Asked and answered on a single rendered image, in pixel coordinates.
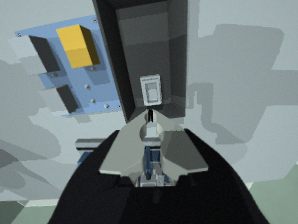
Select yellow block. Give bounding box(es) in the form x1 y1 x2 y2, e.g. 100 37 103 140
57 25 100 68

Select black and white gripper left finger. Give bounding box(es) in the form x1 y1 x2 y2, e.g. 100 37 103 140
47 109 150 224

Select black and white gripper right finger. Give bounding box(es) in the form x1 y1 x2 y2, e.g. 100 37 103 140
150 109 270 224

